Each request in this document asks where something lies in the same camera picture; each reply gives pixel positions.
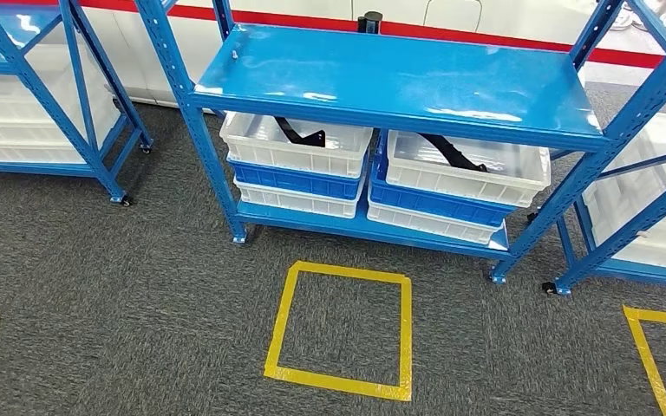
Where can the black bracket part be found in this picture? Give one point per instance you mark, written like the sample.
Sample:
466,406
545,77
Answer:
453,152
304,138

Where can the blue metal shelf rack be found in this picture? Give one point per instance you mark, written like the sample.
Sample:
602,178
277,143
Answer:
80,103
396,74
626,229

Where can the black cylindrical post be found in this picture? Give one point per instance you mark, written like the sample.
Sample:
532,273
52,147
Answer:
370,23

